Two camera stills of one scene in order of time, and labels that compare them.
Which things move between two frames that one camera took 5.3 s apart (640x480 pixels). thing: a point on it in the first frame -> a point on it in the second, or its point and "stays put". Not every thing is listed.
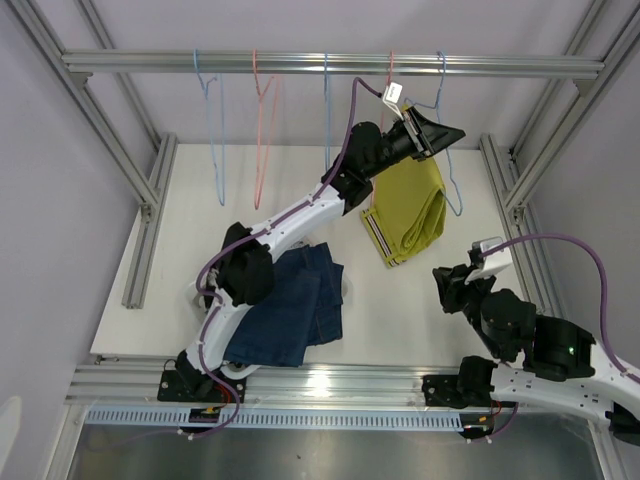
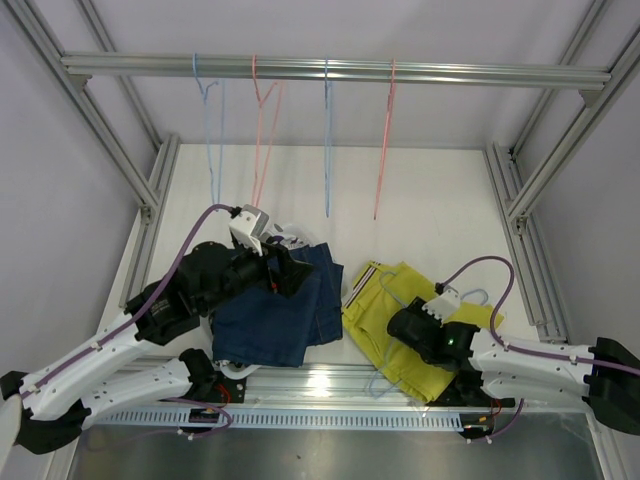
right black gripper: (450, 284) -> (415, 307)
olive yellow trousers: (408, 209) -> (382, 290)
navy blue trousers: (304, 309) stays put
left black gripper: (424, 136) -> (289, 274)
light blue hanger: (326, 112) stays put
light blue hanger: (438, 108) -> (403, 297)
